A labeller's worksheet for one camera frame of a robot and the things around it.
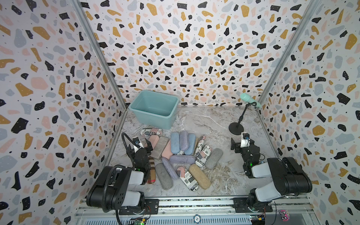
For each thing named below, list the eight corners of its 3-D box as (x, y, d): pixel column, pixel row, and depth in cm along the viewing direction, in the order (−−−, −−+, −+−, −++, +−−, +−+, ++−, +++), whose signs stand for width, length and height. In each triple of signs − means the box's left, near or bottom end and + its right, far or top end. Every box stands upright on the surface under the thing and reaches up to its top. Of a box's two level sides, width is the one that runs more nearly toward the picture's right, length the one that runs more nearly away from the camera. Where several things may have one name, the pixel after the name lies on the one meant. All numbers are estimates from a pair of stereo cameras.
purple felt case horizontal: (170, 164, 88) (169, 161, 86) (170, 157, 91) (170, 154, 89) (195, 164, 88) (195, 162, 86) (194, 157, 92) (195, 155, 89)
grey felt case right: (203, 166, 91) (203, 163, 88) (215, 148, 99) (216, 146, 96) (211, 171, 88) (212, 169, 85) (223, 153, 97) (224, 151, 94)
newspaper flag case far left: (141, 136, 103) (140, 133, 101) (143, 130, 107) (141, 127, 104) (161, 136, 104) (161, 133, 101) (162, 130, 107) (162, 127, 105)
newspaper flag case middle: (195, 164, 91) (195, 161, 89) (204, 146, 100) (204, 143, 97) (203, 168, 90) (204, 166, 87) (212, 150, 98) (212, 147, 96)
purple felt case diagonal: (173, 182, 83) (172, 179, 79) (162, 161, 91) (161, 157, 87) (178, 178, 85) (178, 175, 80) (167, 158, 93) (166, 155, 89)
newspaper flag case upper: (194, 155, 94) (194, 152, 90) (201, 138, 103) (202, 134, 100) (197, 157, 94) (198, 153, 90) (205, 139, 103) (205, 135, 99)
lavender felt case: (179, 154, 95) (179, 148, 89) (180, 138, 104) (179, 130, 97) (188, 154, 95) (188, 148, 89) (188, 138, 104) (188, 131, 97)
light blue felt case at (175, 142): (170, 155, 94) (169, 151, 90) (171, 137, 104) (171, 132, 99) (179, 155, 95) (179, 151, 90) (180, 137, 104) (180, 132, 99)
